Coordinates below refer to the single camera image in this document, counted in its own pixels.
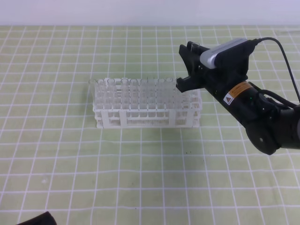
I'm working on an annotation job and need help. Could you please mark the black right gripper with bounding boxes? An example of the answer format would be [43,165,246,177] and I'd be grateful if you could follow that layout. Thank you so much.
[176,41,251,92]

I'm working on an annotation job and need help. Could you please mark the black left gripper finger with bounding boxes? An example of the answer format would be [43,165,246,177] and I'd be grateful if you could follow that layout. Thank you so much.
[18,211,57,225]

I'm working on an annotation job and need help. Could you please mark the clear glass test tube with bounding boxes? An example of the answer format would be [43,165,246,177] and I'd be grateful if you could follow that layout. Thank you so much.
[191,42,199,54]

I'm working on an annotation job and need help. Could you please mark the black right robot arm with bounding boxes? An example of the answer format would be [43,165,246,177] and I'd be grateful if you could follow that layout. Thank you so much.
[176,38,300,155]

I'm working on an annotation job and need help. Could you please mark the green checkered tablecloth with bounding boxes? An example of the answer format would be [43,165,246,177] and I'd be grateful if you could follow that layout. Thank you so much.
[0,25,300,225]

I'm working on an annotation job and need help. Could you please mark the white test tube rack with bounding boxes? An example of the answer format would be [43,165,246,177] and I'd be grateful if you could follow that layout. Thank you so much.
[93,78,202,128]

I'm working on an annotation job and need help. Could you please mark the clear test tube far left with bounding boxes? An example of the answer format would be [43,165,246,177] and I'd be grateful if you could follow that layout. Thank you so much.
[89,79,97,105]

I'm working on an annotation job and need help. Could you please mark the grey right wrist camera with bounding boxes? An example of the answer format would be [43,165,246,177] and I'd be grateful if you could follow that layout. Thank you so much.
[200,38,247,69]

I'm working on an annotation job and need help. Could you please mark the black camera cable right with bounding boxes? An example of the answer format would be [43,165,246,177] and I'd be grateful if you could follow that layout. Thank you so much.
[250,37,300,104]

